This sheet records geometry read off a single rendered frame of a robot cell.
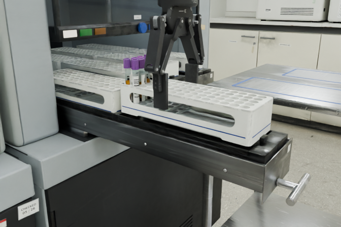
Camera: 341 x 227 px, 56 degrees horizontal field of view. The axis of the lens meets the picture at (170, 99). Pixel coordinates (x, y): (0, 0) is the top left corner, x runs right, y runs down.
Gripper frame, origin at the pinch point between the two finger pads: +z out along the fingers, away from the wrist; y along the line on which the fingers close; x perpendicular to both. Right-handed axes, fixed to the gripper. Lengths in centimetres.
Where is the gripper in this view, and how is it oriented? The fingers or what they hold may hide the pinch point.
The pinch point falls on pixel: (177, 91)
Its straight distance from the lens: 65.4
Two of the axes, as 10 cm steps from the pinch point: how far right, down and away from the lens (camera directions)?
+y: 5.9, -2.3, 7.7
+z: 0.0, 9.6, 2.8
